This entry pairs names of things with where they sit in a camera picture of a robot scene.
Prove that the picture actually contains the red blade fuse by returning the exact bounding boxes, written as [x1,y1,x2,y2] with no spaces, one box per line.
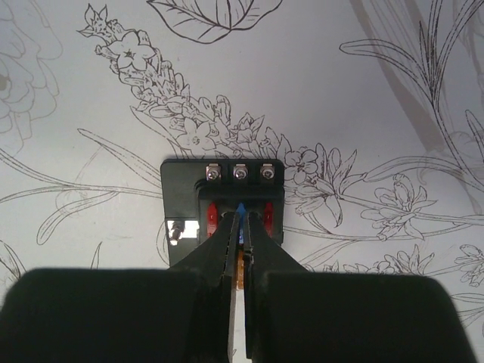
[206,202,219,237]
[263,202,274,237]

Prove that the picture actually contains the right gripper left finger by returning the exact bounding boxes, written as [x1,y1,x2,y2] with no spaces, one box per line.
[169,212,240,362]

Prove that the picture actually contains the black fuse box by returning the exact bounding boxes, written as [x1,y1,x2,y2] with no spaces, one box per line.
[160,158,285,265]

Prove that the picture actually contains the orange blade fuse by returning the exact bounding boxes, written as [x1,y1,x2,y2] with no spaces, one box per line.
[236,255,244,290]

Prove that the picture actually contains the blue blade fuse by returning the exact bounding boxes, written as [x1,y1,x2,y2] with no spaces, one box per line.
[236,203,247,248]

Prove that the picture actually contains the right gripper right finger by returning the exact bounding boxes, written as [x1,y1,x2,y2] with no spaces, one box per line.
[243,212,306,362]

